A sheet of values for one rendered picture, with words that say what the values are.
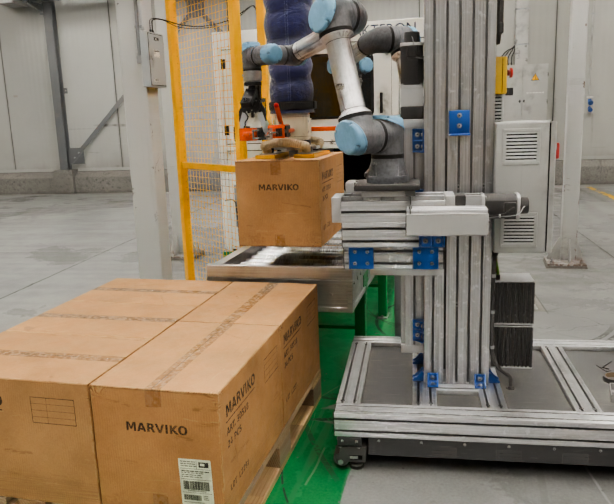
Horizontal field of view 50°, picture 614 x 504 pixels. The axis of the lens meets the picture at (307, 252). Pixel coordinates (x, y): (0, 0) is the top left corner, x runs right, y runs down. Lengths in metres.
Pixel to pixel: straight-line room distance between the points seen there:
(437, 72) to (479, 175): 0.40
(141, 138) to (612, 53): 9.35
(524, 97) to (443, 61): 9.07
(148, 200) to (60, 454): 2.12
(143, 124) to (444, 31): 2.05
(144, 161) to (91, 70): 9.16
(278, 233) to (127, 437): 1.36
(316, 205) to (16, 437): 1.55
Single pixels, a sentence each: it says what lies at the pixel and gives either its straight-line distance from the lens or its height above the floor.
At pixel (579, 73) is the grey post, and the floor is 1.53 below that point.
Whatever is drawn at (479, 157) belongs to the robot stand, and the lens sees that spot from 2.48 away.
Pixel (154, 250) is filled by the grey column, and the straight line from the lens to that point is 4.02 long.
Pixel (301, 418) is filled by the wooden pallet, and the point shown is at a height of 0.02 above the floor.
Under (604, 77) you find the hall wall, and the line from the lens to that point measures 12.06.
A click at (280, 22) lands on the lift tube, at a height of 1.70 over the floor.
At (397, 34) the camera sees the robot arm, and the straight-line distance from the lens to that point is 2.99.
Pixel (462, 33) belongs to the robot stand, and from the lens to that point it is 2.48.
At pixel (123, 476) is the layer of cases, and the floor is 0.26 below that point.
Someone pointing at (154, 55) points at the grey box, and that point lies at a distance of 3.94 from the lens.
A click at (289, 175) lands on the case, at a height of 1.02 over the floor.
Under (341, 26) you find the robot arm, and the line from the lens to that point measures 2.28.
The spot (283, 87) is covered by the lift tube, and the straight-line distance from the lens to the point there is 3.17.
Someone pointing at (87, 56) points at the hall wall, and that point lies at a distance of 13.11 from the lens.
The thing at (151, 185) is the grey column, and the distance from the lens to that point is 3.96.
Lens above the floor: 1.28
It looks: 12 degrees down
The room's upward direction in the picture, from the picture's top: 2 degrees counter-clockwise
